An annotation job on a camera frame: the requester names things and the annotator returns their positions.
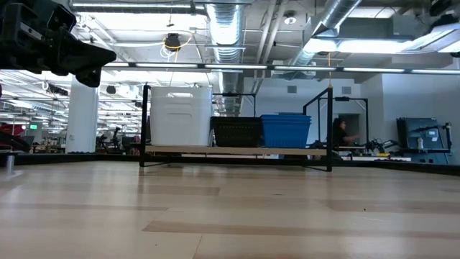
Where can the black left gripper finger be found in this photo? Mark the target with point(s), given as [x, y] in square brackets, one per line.
[86, 57]
[90, 77]

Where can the white plastic basket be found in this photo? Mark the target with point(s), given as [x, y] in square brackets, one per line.
[158, 91]
[158, 103]
[181, 126]

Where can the white building column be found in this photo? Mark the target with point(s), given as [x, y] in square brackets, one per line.
[82, 118]

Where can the long light bar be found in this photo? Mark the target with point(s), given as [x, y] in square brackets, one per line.
[233, 66]

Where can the person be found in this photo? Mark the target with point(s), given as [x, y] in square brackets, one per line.
[339, 135]

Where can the dark panel workstation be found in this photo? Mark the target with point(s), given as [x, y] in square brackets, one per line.
[413, 133]

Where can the dark left wrist camera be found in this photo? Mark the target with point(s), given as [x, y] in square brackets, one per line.
[61, 18]

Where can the black aluminium table frame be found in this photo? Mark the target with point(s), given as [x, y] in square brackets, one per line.
[72, 158]

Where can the silver ventilation duct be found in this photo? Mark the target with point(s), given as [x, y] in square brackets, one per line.
[226, 28]
[334, 14]

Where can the black frame wooden table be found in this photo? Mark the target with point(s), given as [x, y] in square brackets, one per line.
[233, 150]

